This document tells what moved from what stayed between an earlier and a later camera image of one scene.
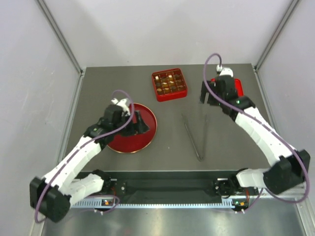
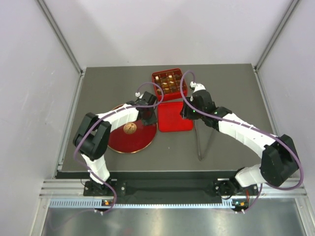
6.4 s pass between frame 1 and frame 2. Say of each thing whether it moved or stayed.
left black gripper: moved
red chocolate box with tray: stayed
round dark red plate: stayed
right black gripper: moved
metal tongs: moved
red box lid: moved
